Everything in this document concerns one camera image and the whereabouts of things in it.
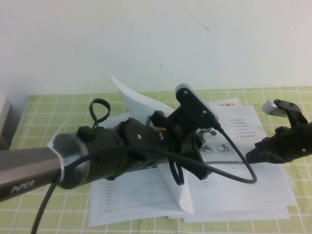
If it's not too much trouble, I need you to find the green checked tablecloth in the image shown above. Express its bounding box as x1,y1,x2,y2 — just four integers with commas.
0,87,312,234

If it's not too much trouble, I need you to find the white zip tie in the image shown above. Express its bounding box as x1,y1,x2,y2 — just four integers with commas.
46,140,66,181

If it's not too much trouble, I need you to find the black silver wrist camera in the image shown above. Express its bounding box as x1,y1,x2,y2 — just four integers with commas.
175,82,220,129
261,98,302,119

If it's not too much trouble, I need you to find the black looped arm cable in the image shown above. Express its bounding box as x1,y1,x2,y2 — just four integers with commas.
89,97,110,129

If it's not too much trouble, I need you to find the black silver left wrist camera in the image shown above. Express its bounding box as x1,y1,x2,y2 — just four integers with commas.
175,82,220,129

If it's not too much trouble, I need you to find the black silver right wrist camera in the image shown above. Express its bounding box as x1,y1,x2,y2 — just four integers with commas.
261,98,302,119

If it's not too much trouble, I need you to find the white brochure with red lettering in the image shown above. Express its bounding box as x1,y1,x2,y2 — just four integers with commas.
212,98,298,191

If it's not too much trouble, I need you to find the grey white box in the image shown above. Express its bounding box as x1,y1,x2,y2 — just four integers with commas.
0,94,12,151

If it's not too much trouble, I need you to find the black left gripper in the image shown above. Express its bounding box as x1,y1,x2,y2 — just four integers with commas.
150,111,211,181

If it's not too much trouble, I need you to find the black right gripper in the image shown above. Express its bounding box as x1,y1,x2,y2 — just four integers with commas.
246,121,312,164

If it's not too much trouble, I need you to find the white product catalogue book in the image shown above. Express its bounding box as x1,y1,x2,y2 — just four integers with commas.
87,73,297,223

